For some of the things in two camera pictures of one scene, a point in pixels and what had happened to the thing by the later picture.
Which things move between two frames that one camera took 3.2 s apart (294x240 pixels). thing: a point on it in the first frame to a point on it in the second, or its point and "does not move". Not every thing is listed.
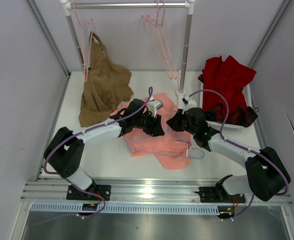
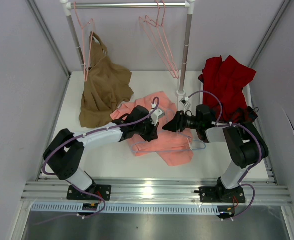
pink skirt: (174, 149) does not move
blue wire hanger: (168, 130) to (204, 147)
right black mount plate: (215, 194) does not move
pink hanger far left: (85, 75) does not move
